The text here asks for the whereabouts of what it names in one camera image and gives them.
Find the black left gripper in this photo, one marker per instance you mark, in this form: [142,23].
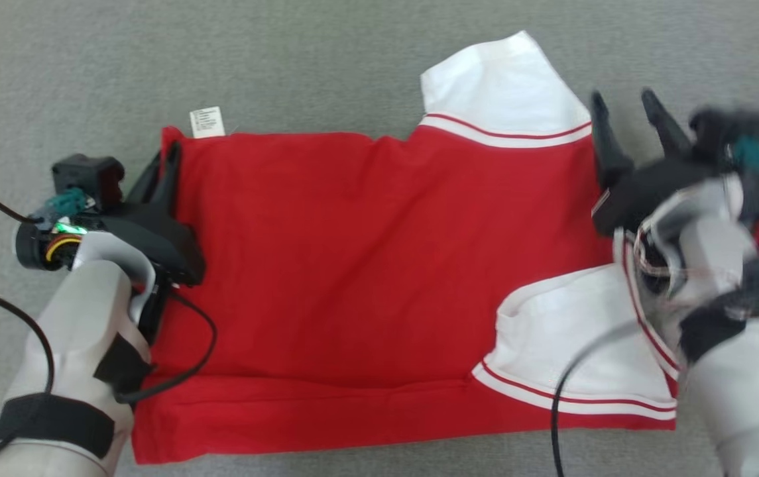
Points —
[160,242]

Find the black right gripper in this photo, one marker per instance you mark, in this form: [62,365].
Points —
[651,189]

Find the red jersey with white sleeves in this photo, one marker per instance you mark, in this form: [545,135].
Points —
[352,265]

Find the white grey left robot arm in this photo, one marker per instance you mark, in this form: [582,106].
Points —
[74,331]

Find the grey fabric panel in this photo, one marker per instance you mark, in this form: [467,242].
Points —
[286,59]

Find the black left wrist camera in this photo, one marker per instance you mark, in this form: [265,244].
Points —
[87,179]

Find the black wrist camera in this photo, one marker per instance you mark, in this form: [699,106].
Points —
[724,132]
[87,179]

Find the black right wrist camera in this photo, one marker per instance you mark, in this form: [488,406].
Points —
[724,132]

